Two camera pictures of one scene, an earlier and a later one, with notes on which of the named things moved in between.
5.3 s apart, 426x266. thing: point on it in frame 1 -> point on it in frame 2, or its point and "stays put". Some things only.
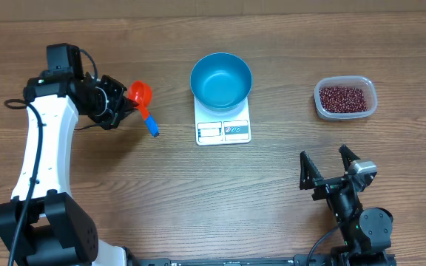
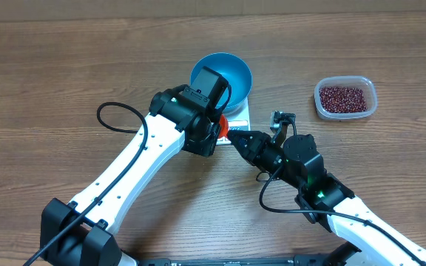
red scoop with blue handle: [141, 94] -> [223, 127]
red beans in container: [342, 100] stays put
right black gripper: [311, 179] -> [254, 153]
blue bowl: [220, 81] stays put
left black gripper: [122, 103] -> [208, 149]
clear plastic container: [345, 97] stays put
